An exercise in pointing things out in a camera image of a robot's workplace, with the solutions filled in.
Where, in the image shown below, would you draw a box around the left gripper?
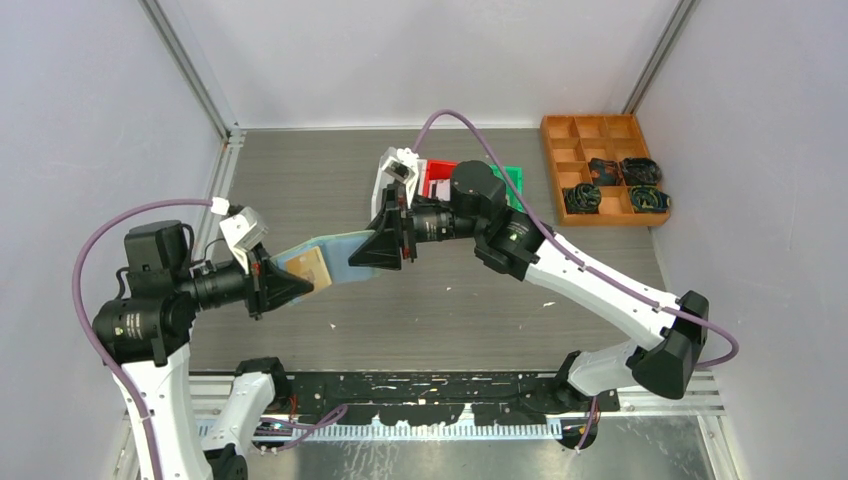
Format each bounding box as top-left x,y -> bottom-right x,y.
175,236 -> 313,316

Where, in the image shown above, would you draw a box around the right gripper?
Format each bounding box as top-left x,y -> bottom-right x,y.
348,185 -> 483,272

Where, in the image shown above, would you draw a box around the gold card with black stripe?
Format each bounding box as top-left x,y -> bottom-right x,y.
283,246 -> 333,293

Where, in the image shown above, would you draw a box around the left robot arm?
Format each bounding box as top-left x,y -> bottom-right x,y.
93,220 -> 313,479

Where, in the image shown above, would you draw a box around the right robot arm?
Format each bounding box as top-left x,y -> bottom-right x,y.
348,161 -> 709,411

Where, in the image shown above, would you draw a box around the white plastic bin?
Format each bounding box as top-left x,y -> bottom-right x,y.
370,147 -> 427,220

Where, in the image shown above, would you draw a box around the red plastic bin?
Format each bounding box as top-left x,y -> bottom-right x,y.
417,159 -> 458,197

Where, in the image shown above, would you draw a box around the green plastic bin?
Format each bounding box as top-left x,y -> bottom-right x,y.
491,164 -> 525,212

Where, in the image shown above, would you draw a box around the rolled dark sock lower left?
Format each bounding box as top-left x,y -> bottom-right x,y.
562,183 -> 602,215

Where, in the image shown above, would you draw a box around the rolled dark sock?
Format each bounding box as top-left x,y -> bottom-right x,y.
620,157 -> 663,186
628,185 -> 671,214
588,157 -> 624,187
562,183 -> 602,215

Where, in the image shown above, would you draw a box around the orange wooden compartment tray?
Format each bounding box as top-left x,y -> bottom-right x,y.
539,114 -> 671,227

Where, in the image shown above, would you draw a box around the rolled dark sock upper left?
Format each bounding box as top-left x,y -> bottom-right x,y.
588,157 -> 624,187

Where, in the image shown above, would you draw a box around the rolled dark sock upper right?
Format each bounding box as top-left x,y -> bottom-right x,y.
620,157 -> 663,186

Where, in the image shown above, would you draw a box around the rolled dark sock lower right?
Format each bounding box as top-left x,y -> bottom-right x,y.
628,185 -> 671,214

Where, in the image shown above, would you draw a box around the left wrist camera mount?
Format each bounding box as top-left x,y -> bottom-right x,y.
210,197 -> 269,274

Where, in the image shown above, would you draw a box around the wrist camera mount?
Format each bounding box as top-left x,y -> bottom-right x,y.
210,197 -> 269,274
380,147 -> 420,205

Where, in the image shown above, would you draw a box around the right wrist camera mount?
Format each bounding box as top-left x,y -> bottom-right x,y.
380,147 -> 420,205

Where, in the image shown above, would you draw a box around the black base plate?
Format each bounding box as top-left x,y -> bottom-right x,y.
263,371 -> 589,427

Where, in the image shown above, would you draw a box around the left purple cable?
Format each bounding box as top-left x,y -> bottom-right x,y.
71,198 -> 350,480

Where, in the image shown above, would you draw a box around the purple cable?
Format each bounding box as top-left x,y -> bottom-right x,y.
410,109 -> 741,453
71,198 -> 350,480

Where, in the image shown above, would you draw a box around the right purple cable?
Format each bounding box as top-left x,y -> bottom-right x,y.
410,109 -> 741,453

